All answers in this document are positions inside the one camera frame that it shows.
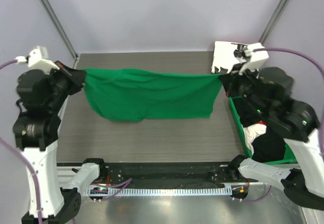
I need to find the left aluminium corner post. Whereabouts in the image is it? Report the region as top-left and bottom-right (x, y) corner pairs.
(39, 0), (78, 62)

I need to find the green plastic bin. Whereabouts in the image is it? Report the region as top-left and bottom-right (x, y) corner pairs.
(228, 97), (297, 165)

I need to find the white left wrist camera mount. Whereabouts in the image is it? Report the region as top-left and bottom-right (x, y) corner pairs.
(27, 46), (60, 75)

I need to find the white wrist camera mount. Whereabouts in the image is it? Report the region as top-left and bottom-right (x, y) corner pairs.
(238, 42), (269, 75)
(27, 46), (60, 75)

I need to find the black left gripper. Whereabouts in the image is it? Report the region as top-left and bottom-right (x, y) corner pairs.
(44, 61), (87, 113)

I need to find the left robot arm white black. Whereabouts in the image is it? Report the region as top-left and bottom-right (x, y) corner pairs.
(13, 65), (108, 223)

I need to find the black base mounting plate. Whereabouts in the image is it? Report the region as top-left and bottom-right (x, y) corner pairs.
(91, 162), (254, 203)

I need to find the folded white printed t shirt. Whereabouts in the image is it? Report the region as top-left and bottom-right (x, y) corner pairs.
(211, 41), (249, 74)

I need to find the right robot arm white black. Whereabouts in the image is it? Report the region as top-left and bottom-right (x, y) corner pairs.
(220, 67), (323, 210)

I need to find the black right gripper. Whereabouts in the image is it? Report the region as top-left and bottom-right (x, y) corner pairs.
(220, 61), (271, 117)

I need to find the right aluminium corner post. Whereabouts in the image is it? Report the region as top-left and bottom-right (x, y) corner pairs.
(259, 0), (290, 44)

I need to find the aluminium frame rail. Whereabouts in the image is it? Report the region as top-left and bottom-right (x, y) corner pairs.
(57, 162), (86, 189)

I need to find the white t shirt in bin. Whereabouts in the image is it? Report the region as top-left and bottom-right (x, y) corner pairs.
(243, 122), (267, 155)

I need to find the black t shirt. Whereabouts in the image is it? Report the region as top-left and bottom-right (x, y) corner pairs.
(232, 98), (286, 163)

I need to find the white slotted cable duct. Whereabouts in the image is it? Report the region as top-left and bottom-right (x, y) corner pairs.
(83, 186), (232, 198)

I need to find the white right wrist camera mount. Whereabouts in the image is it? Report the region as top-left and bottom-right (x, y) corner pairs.
(238, 42), (269, 75)

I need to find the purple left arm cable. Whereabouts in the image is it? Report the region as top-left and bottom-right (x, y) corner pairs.
(0, 56), (76, 224)

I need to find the aluminium corner post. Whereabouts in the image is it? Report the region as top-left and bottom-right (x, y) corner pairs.
(39, 0), (78, 62)
(259, 0), (290, 44)

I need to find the green t shirt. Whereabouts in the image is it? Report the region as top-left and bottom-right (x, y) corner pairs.
(84, 68), (222, 122)

